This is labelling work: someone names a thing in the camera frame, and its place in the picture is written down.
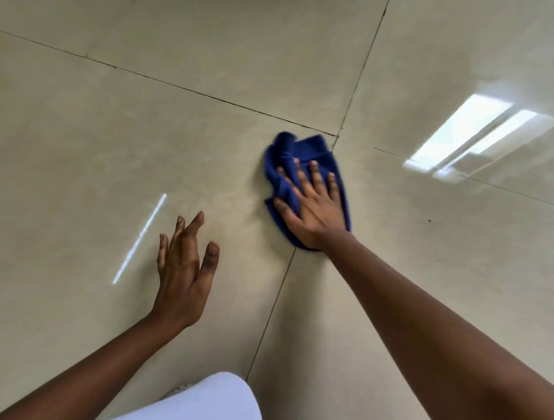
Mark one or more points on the person's right hand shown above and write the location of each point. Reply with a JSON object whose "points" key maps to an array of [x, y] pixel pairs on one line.
{"points": [[320, 216]]}

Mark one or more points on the person's left hand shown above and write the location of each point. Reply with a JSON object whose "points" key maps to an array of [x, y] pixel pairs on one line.
{"points": [[182, 281]]}

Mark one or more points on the blue cleaning cloth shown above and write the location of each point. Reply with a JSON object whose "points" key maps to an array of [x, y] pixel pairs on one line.
{"points": [[298, 147]]}

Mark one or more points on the person's left forearm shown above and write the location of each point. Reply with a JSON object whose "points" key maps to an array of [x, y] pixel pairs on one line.
{"points": [[86, 372]]}

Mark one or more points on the person's right forearm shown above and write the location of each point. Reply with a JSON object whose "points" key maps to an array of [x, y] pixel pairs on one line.
{"points": [[433, 337]]}

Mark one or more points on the white dotted shoe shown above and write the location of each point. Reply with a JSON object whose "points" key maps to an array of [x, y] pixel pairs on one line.
{"points": [[177, 390]]}

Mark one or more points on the white garment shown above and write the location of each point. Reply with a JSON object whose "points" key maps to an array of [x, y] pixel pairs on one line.
{"points": [[207, 398]]}

